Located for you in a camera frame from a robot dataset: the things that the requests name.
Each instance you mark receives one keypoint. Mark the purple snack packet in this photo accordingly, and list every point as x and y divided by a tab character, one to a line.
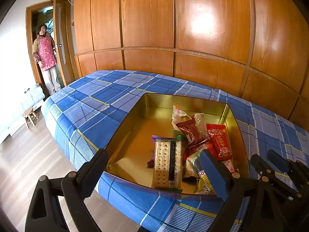
151	160

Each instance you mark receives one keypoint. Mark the wooden door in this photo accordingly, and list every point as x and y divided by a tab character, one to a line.
62	53

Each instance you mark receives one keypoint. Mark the clear bread bag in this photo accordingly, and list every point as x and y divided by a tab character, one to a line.
179	117

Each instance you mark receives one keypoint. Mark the large red gold-print packet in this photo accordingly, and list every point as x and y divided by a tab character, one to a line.
219	142

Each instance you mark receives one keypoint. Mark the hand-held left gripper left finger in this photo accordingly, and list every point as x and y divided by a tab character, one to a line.
95	171

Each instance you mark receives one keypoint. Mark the small wooden stool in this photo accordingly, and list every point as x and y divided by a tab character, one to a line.
30	117

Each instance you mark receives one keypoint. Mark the small pink candy packet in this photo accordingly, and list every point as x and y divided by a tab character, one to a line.
229	165

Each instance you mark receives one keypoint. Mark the wooden panel wardrobe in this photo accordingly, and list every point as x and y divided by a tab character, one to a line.
193	60

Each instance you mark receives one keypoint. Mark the green and black snack packet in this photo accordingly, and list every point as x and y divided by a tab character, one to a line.
192	164

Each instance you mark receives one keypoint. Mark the clear plastic container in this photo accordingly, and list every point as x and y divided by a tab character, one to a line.
35	93

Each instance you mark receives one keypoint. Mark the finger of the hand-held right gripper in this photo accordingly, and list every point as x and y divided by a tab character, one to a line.
277	160
259	165

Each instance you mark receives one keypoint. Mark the clear cracker packet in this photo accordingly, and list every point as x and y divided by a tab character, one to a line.
164	164

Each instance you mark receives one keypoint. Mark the dark red snack packet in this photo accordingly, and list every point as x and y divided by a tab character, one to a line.
190	131

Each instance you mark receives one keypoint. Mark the small red snack packet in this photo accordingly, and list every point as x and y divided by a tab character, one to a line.
205	147

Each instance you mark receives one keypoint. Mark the gold metal tin tray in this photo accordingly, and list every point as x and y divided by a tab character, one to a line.
144	130

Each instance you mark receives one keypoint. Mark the long cereal bar packet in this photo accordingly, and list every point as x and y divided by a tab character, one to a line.
200	125

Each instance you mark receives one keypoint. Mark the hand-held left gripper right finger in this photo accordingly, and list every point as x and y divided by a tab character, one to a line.
214	174

